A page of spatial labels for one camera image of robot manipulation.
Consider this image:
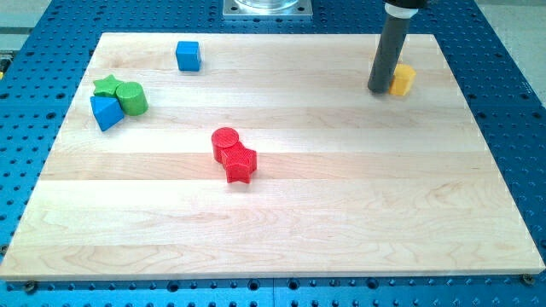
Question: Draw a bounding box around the light wooden board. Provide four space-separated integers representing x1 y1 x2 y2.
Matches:
1 32 544 281

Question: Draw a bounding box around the red star block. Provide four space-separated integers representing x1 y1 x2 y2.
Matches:
221 142 258 183

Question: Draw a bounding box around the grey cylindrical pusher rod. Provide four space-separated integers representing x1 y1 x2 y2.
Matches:
368 0 427 94

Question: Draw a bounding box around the board corner clamp screw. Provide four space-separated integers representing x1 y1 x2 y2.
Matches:
520 274 535 287
21 281 38 294

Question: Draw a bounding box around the board corner clamp screw left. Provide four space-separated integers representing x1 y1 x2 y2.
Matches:
21 281 38 294

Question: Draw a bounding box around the board corner clamp screw right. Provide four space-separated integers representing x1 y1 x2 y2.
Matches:
520 274 535 287

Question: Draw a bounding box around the blue cube block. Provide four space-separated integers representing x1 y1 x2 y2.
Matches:
176 41 201 72

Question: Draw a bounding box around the green star block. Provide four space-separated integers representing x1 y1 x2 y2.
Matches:
93 74 123 98

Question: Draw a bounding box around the yellow hexagon block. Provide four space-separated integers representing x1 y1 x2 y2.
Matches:
388 64 416 96

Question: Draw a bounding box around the blue triangle block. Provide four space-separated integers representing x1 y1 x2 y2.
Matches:
90 96 125 131

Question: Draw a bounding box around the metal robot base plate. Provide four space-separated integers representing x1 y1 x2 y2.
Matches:
222 0 313 20

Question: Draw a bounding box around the green cylinder block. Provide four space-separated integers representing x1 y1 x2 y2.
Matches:
116 82 148 116

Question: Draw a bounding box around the red cylinder block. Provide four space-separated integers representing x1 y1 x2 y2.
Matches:
211 127 239 163

